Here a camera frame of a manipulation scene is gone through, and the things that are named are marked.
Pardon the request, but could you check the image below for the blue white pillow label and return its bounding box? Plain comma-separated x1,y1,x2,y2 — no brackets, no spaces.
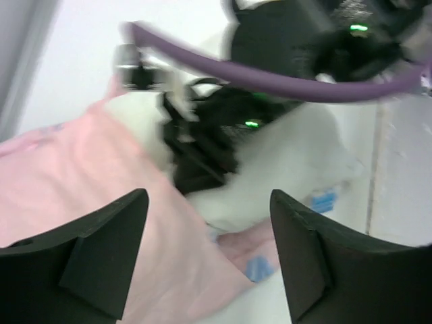
309,188,338,214

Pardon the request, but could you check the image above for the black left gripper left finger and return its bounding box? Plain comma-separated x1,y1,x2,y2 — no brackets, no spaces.
1,189,149,324

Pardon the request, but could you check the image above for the pink pillowcase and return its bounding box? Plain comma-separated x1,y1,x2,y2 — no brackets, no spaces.
1,88,289,323

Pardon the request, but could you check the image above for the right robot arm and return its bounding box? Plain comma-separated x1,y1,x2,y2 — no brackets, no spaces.
161,1,427,194

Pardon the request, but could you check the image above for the white pillow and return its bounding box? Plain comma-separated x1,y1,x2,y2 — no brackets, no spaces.
104,92,362,232

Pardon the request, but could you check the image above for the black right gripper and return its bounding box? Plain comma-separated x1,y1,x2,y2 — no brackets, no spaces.
159,78,301,195

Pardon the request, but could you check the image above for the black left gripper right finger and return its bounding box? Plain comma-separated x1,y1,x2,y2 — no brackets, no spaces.
270,190,431,324

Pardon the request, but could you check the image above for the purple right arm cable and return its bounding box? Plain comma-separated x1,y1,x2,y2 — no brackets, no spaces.
117,20,432,105

